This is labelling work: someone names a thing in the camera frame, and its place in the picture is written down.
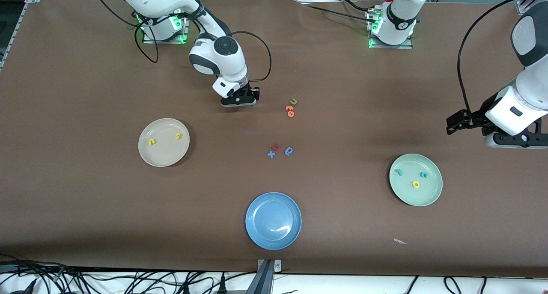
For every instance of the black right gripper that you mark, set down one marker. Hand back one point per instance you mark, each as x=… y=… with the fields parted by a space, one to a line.
x=252 y=91

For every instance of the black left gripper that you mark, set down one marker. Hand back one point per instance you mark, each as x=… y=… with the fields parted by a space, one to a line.
x=476 y=119

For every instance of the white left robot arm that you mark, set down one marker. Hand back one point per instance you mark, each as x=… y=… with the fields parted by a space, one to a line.
x=396 y=36

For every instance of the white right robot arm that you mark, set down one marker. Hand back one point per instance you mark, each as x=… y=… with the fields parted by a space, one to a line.
x=231 y=67

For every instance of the blue foam letter a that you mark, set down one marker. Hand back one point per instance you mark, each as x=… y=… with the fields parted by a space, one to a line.
x=289 y=151

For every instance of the pale green plate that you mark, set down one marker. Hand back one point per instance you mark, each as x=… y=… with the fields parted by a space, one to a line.
x=411 y=195

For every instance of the beige brown plate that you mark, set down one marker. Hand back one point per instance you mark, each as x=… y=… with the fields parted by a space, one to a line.
x=164 y=155

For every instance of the blue plate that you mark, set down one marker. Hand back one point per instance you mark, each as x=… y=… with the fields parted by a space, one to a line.
x=273 y=221

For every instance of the white paper scrap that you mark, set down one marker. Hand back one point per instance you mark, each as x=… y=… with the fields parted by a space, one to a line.
x=400 y=241

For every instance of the black power plug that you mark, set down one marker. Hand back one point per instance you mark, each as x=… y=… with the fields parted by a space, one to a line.
x=186 y=289
x=222 y=286

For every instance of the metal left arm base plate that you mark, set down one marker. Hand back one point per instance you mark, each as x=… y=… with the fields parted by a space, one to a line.
x=409 y=45

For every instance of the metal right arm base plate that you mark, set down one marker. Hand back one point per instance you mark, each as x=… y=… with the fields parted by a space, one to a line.
x=171 y=39

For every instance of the aluminium corner bracket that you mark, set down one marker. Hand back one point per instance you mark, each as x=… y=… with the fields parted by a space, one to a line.
x=524 y=8

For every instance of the metal table edge bracket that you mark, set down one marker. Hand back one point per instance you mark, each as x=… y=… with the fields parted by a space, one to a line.
x=267 y=277

